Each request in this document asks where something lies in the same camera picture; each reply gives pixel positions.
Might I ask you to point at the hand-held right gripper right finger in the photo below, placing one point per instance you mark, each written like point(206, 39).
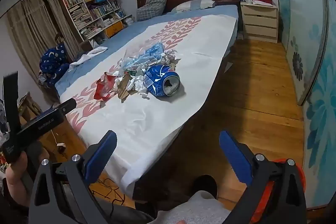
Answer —
point(233, 154)

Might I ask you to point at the white paper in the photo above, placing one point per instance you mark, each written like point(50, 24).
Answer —
point(169, 56)
point(137, 86)

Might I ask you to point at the white power adapter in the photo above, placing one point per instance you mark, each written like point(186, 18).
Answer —
point(61, 147)

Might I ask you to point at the beige curtains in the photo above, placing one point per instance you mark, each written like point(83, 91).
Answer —
point(34, 27)

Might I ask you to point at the person's left hand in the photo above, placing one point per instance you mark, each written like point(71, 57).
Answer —
point(15, 174)

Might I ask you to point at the cream nightstand with drawers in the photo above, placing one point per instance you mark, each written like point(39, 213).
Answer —
point(260, 22)

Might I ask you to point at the wooden box shelf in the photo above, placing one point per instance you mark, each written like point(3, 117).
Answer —
point(29, 108)

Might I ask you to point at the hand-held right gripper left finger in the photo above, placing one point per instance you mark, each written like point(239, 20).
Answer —
point(101, 154)

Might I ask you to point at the crushed blue soda can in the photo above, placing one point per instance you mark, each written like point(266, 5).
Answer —
point(155, 79)

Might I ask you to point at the red plastic mesh basket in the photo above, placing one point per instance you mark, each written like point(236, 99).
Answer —
point(265, 195)

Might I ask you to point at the white cloth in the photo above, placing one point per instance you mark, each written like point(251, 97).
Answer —
point(88, 56)

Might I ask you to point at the red snack wrapper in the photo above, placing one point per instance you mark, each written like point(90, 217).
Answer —
point(105, 87)

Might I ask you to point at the grey checkered pillow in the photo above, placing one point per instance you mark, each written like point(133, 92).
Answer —
point(151, 7)

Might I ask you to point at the white bookshelf with books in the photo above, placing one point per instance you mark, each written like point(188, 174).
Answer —
point(92, 11)

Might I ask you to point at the blue star-print cloth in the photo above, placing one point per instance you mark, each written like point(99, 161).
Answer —
point(53, 62)

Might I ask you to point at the floral sliding wardrobe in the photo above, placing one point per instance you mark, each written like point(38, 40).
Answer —
point(312, 56)

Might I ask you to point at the pile of paper trash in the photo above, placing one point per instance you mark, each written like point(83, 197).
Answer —
point(147, 56)

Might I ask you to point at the white and blue pillow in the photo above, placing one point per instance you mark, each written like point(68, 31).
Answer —
point(194, 4)

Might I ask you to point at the brown cardboard scrap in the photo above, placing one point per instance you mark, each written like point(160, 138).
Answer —
point(124, 90)

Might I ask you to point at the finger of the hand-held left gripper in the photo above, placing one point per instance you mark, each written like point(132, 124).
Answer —
point(67, 105)

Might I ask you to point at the black slipper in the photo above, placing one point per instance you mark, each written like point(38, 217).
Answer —
point(206, 186)

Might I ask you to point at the blue bed sheet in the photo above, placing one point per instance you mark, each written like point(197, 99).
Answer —
point(136, 29)

